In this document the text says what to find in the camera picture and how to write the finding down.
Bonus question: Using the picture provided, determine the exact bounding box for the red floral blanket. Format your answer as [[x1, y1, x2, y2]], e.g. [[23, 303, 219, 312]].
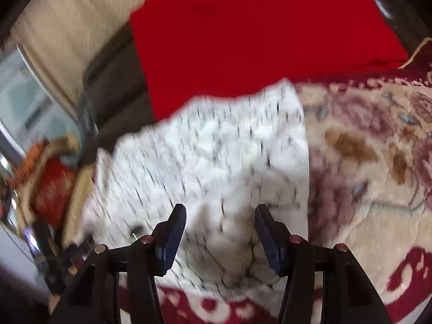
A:
[[62, 39, 432, 324]]

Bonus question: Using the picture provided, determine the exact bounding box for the silver floral refrigerator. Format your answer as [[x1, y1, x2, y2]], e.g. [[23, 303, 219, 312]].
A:
[[0, 45, 80, 142]]

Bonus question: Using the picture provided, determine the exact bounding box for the red blanket on sofa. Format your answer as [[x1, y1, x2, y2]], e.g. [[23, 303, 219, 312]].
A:
[[130, 0, 410, 122]]

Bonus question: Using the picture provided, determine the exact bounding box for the white black-patterned coat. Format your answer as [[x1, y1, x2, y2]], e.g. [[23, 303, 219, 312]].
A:
[[83, 78, 310, 299]]

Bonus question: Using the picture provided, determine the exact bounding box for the dark brown leather sofa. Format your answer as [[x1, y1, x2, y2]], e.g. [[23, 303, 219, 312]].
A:
[[79, 0, 432, 152]]

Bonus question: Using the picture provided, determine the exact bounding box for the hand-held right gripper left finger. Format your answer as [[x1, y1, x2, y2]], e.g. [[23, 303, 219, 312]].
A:
[[49, 204, 187, 324]]

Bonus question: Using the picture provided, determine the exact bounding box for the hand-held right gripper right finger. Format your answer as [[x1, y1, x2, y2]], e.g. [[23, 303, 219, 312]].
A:
[[255, 204, 394, 324]]

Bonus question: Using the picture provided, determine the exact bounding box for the orange black patterned cloth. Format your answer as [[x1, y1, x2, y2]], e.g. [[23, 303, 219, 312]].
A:
[[8, 140, 48, 190]]

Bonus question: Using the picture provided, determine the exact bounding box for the red cardboard box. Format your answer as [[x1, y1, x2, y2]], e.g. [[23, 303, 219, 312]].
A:
[[32, 158, 77, 227]]

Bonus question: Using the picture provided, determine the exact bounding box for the beige dotted curtain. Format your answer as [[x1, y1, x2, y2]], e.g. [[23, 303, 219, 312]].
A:
[[10, 0, 159, 109]]

